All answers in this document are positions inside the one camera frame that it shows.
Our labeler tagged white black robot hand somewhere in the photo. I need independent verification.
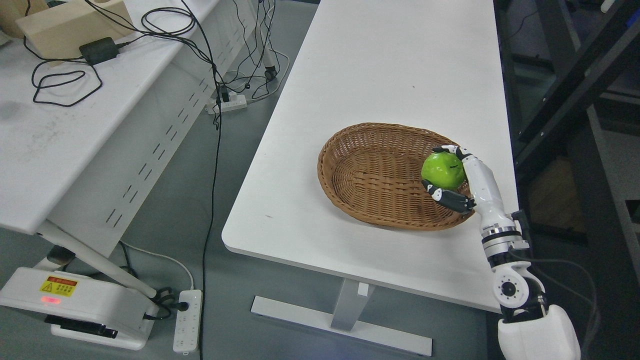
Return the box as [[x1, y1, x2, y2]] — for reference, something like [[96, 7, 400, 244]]
[[421, 145, 517, 239]]

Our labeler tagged green apple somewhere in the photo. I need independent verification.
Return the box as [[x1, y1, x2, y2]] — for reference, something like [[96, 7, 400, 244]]
[[420, 152, 467, 191]]

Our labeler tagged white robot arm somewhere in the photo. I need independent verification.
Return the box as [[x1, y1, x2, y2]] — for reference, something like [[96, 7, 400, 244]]
[[480, 210, 581, 360]]

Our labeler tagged brown wicker basket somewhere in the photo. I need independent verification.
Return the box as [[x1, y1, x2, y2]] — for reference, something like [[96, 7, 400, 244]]
[[317, 122, 471, 231]]

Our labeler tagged white power strip far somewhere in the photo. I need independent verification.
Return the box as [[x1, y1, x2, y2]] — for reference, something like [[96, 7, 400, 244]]
[[205, 95, 248, 115]]

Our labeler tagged white power strip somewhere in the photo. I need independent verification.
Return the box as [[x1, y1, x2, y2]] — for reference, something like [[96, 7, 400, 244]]
[[205, 95, 248, 115], [173, 289, 203, 354]]

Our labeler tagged white power strip near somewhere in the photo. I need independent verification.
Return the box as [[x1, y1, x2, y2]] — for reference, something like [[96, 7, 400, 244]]
[[173, 289, 203, 354]]

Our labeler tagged white perforated desk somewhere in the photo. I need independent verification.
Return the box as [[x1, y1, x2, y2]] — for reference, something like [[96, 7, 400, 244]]
[[0, 0, 261, 301]]

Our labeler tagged black power adapter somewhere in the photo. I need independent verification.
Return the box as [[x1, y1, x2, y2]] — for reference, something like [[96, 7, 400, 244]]
[[78, 37, 119, 65]]

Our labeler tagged white machine with warning label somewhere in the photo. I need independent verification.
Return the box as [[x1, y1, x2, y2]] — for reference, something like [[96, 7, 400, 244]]
[[0, 267, 159, 351]]

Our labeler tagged beige wooden box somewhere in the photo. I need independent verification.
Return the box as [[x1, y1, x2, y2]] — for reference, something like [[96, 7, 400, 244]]
[[16, 0, 134, 59]]

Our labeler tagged black shelf frame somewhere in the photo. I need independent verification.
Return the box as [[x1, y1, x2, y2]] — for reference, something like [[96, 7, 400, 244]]
[[493, 0, 639, 360]]

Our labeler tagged white table leg frame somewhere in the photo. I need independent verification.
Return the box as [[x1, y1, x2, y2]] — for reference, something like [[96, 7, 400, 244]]
[[250, 278, 433, 357]]

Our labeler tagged long black cable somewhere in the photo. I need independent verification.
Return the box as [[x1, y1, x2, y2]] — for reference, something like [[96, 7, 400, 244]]
[[85, 0, 226, 360]]

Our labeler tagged black cable loop on desk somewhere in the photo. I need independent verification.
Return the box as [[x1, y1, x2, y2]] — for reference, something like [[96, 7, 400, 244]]
[[23, 35, 104, 108]]

